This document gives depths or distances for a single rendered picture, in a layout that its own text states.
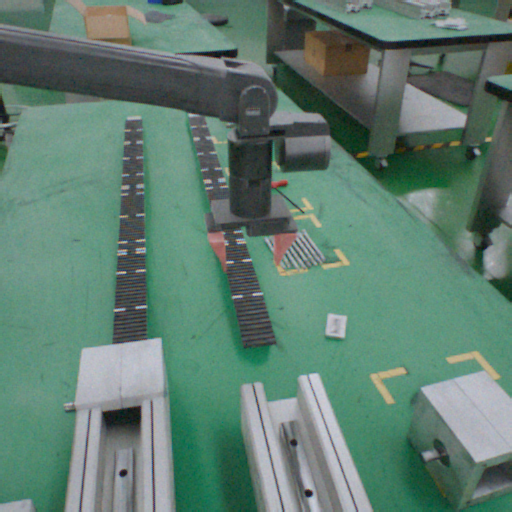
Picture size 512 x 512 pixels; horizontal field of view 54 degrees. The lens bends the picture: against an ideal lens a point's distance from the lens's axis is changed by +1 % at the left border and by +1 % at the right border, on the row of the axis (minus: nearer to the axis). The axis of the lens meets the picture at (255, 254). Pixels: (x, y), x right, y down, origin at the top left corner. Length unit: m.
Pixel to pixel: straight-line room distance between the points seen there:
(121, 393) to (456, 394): 0.39
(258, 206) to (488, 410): 0.36
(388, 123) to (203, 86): 2.60
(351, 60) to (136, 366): 3.95
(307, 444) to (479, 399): 0.20
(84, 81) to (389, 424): 0.56
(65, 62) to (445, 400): 0.56
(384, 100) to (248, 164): 2.48
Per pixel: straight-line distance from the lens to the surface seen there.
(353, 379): 0.75
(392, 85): 3.06
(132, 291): 0.85
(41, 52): 0.59
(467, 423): 0.62
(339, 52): 4.35
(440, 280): 0.97
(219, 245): 0.66
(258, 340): 0.76
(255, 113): 0.58
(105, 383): 0.63
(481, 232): 2.54
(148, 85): 0.59
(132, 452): 0.61
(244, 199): 0.64
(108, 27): 2.64
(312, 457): 0.61
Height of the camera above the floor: 1.34
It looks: 35 degrees down
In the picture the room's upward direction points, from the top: straight up
